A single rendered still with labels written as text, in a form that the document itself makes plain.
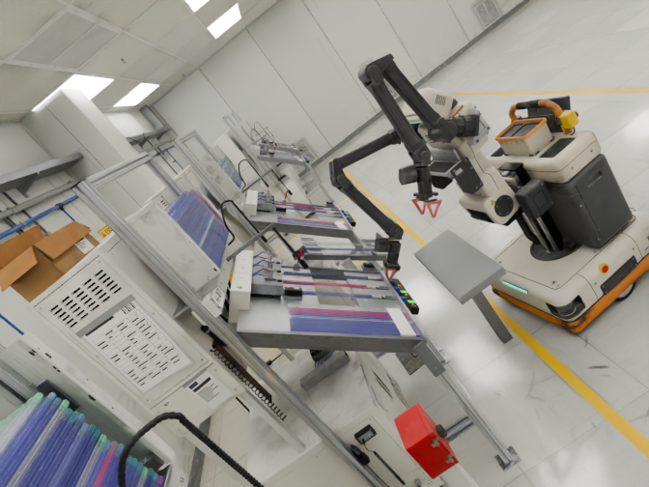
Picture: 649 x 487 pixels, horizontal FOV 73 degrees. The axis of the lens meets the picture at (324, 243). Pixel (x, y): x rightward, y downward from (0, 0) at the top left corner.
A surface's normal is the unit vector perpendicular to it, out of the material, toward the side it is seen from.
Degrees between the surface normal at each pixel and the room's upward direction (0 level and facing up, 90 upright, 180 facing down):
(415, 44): 90
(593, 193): 90
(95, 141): 90
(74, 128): 90
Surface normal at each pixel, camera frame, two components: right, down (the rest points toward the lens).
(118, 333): 0.11, 0.30
